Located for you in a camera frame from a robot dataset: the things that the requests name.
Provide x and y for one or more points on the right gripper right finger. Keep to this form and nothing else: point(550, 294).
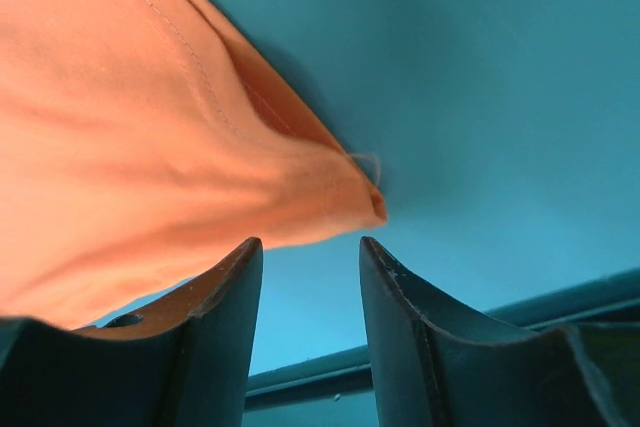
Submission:
point(438, 362)

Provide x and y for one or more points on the orange t shirt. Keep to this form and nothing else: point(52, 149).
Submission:
point(143, 140)

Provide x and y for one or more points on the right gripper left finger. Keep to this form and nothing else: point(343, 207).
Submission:
point(212, 319)

